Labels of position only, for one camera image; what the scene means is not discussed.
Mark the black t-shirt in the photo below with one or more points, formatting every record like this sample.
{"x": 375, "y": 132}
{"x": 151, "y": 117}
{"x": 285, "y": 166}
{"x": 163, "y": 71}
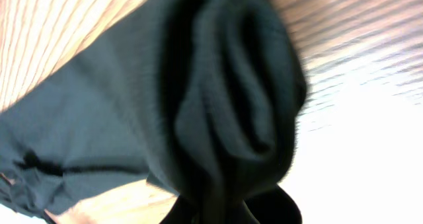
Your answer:
{"x": 197, "y": 96}

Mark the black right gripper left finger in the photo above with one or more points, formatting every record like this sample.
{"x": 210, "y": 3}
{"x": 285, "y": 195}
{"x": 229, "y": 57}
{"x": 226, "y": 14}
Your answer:
{"x": 182, "y": 212}

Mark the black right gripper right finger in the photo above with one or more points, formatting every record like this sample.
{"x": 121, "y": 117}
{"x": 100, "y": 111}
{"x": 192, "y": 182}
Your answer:
{"x": 274, "y": 206}

